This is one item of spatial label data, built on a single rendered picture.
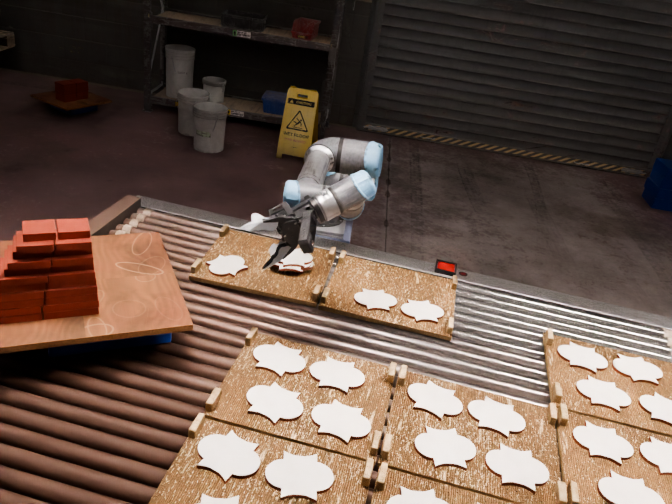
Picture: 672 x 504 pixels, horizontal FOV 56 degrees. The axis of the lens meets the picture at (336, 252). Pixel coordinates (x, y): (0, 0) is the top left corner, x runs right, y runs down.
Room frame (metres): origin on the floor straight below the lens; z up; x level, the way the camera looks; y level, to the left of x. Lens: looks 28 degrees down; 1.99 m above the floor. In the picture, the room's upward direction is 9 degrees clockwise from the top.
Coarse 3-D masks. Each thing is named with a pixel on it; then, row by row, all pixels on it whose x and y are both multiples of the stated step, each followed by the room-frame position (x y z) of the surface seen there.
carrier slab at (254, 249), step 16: (224, 240) 1.93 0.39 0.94; (240, 240) 1.95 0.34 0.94; (256, 240) 1.97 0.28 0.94; (272, 240) 1.99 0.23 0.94; (208, 256) 1.81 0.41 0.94; (224, 256) 1.82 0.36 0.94; (240, 256) 1.84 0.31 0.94; (256, 256) 1.86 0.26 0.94; (320, 256) 1.93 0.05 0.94; (208, 272) 1.71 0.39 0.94; (240, 272) 1.74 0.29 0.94; (256, 272) 1.75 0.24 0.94; (272, 272) 1.77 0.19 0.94; (288, 272) 1.79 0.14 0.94; (304, 272) 1.80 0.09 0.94; (320, 272) 1.82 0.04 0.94; (240, 288) 1.66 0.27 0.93; (256, 288) 1.66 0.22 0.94; (272, 288) 1.67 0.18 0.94; (288, 288) 1.69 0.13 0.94; (304, 288) 1.70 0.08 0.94; (304, 304) 1.63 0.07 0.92
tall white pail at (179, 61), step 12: (168, 48) 6.10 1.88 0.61; (180, 48) 6.35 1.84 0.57; (192, 48) 6.31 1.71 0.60; (168, 60) 6.11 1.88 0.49; (180, 60) 6.08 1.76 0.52; (192, 60) 6.19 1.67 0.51; (168, 72) 6.11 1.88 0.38; (180, 72) 6.09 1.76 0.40; (192, 72) 6.20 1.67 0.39; (168, 84) 6.11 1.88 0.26; (180, 84) 6.10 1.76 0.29; (192, 84) 6.23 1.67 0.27; (168, 96) 6.12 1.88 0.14
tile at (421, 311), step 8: (408, 304) 1.69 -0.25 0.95; (416, 304) 1.70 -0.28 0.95; (424, 304) 1.71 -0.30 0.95; (432, 304) 1.72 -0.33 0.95; (408, 312) 1.65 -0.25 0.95; (416, 312) 1.66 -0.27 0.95; (424, 312) 1.66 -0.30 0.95; (432, 312) 1.67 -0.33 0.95; (440, 312) 1.68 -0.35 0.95; (416, 320) 1.61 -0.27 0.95; (424, 320) 1.63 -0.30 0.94; (432, 320) 1.63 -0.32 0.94
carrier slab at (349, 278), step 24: (360, 264) 1.92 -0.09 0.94; (384, 264) 1.95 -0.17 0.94; (336, 288) 1.74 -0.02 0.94; (360, 288) 1.76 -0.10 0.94; (384, 288) 1.78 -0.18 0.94; (408, 288) 1.81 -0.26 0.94; (432, 288) 1.84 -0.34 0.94; (336, 312) 1.62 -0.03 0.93; (360, 312) 1.62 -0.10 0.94; (384, 312) 1.64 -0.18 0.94; (432, 336) 1.58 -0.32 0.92
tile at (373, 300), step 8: (360, 296) 1.70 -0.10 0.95; (368, 296) 1.70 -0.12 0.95; (376, 296) 1.71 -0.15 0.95; (384, 296) 1.72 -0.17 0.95; (392, 296) 1.73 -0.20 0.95; (360, 304) 1.66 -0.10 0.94; (368, 304) 1.66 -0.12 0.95; (376, 304) 1.66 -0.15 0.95; (384, 304) 1.67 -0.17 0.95; (392, 304) 1.68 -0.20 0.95
